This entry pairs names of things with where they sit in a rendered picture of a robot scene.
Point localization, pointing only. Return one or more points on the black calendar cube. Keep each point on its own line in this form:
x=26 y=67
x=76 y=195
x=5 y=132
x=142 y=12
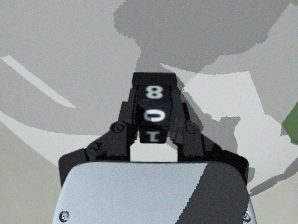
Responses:
x=153 y=134
x=154 y=105

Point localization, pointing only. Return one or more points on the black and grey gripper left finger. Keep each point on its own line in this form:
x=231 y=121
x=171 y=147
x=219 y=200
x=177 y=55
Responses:
x=116 y=142

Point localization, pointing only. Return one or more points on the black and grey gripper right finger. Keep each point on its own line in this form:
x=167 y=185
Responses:
x=194 y=145

